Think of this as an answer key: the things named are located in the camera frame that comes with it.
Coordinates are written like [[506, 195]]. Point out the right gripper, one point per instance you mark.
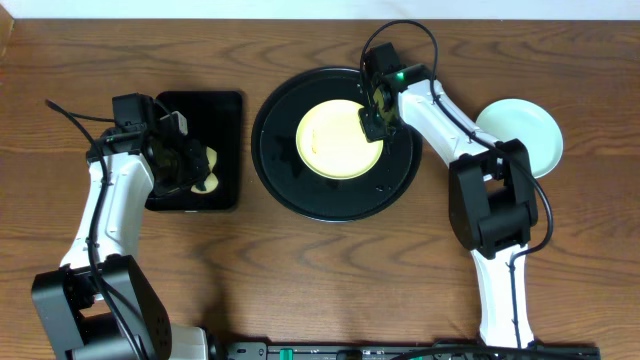
[[370, 133]]

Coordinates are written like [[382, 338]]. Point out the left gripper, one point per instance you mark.
[[189, 167]]

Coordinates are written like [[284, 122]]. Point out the yellow green sponge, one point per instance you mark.
[[210, 183]]

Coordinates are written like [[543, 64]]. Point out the yellow plastic plate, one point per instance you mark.
[[332, 143]]

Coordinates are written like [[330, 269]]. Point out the mint plate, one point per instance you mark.
[[532, 125]]

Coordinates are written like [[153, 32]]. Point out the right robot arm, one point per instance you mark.
[[492, 192]]

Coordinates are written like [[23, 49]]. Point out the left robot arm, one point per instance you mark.
[[98, 304]]

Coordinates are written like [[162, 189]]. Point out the black rectangular tray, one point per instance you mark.
[[215, 119]]

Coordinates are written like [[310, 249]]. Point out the round black tray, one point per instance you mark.
[[297, 187]]

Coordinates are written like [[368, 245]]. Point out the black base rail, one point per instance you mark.
[[437, 351]]

